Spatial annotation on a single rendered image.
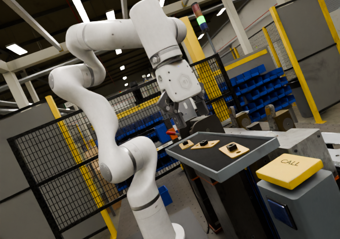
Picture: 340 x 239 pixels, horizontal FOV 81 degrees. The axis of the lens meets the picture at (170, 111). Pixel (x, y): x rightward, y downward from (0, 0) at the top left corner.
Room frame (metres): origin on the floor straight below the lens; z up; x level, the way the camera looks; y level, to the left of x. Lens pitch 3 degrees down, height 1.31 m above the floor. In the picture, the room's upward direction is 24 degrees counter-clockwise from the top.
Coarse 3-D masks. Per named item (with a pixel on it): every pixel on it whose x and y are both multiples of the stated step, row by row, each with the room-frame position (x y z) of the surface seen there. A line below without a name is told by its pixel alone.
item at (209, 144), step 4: (204, 140) 0.53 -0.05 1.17; (216, 140) 0.52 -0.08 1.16; (196, 144) 0.57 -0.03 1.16; (200, 144) 0.53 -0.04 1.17; (204, 144) 0.52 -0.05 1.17; (208, 144) 0.52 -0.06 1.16; (212, 144) 0.50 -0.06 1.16; (216, 144) 0.50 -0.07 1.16; (192, 148) 0.55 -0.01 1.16; (196, 148) 0.53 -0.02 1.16; (200, 148) 0.52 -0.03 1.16; (204, 148) 0.51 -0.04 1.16
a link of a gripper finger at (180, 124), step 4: (168, 108) 0.48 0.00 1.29; (172, 108) 0.49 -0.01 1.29; (168, 112) 0.49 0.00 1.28; (172, 112) 0.49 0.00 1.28; (180, 112) 0.49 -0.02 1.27; (172, 116) 0.50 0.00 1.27; (176, 116) 0.49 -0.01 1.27; (180, 116) 0.49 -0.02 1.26; (176, 120) 0.50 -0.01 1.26; (180, 120) 0.49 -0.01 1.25; (184, 120) 0.49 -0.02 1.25; (176, 124) 0.50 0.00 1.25; (180, 124) 0.49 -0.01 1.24; (184, 124) 0.49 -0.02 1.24; (180, 128) 0.51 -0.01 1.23
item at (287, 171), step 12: (288, 156) 0.29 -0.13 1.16; (300, 156) 0.28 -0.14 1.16; (264, 168) 0.29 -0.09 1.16; (276, 168) 0.27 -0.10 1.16; (288, 168) 0.26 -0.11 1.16; (300, 168) 0.25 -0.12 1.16; (312, 168) 0.24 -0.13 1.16; (276, 180) 0.25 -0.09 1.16; (288, 180) 0.24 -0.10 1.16; (300, 180) 0.24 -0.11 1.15
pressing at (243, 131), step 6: (228, 132) 1.16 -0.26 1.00; (234, 132) 1.11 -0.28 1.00; (240, 132) 1.06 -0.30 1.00; (246, 132) 1.01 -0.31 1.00; (252, 132) 0.97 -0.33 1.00; (258, 132) 0.94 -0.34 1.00; (264, 132) 0.90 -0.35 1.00; (276, 132) 0.84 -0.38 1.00; (282, 132) 0.81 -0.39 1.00; (324, 132) 0.66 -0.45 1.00; (330, 132) 0.64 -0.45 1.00; (324, 138) 0.62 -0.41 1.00; (330, 138) 0.60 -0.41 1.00; (336, 138) 0.59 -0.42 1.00; (330, 144) 0.58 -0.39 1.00; (336, 144) 0.56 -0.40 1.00; (330, 150) 0.54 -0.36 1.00; (336, 150) 0.53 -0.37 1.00; (336, 162) 0.48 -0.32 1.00; (336, 168) 0.47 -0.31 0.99
